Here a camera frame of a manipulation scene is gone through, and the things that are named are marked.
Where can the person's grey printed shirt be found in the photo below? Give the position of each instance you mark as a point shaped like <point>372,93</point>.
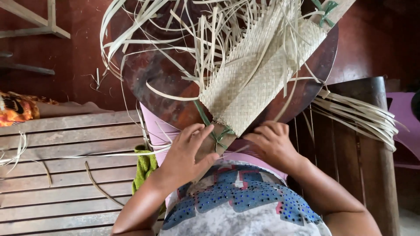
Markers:
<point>242,209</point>

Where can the light wooden frame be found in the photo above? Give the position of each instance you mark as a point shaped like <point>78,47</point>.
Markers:
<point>49,26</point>

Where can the half-woven pale palm leaf mat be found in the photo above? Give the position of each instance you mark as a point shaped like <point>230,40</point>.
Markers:
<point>249,82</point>

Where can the dark wooden bar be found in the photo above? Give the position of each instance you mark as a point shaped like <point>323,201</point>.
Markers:
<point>26,68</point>

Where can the pink plastic chair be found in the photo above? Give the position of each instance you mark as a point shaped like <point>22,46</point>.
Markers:
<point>405,118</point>

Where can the round dark wooden table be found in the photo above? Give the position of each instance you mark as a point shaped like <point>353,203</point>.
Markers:
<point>157,72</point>

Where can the orange patterned cloth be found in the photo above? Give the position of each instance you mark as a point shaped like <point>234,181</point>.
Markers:
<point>16,108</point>

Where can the bundle of loose palm strips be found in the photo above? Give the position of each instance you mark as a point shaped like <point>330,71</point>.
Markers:
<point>361,118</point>

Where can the slatted wooden bench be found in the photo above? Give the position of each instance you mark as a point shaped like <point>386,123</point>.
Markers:
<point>65,190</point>

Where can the person's right hand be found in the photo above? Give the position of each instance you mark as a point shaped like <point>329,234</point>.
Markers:
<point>274,144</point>

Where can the green knitted cloth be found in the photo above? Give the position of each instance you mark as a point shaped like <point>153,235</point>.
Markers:
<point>144,167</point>

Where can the dark wooden chair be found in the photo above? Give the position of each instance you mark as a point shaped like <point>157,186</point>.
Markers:
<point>370,170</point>

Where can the curved brown palm strip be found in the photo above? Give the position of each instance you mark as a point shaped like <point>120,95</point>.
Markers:
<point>98,188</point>

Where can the tangle of pale palm strips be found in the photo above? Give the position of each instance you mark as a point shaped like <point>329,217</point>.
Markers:
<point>19,150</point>

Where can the person's left hand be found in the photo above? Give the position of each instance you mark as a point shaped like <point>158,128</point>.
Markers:
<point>179,160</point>

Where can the long wooden weaving board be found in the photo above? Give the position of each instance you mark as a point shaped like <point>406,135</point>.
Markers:
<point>210,144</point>

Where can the person's pink garment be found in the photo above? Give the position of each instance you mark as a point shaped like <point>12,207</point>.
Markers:
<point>157,127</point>

